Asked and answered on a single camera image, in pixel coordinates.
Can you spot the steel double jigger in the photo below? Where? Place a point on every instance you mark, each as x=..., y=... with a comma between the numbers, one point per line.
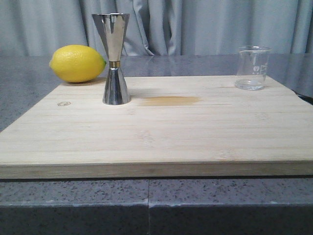
x=112, y=31

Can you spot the clear glass beaker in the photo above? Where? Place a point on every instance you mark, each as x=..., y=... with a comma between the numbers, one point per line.
x=252, y=67

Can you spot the wooden cutting board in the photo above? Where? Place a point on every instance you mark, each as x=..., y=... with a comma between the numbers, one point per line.
x=173, y=126

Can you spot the yellow lemon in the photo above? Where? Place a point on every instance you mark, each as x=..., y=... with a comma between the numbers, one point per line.
x=77, y=63

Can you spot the grey curtain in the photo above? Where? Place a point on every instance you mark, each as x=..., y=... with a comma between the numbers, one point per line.
x=158, y=27

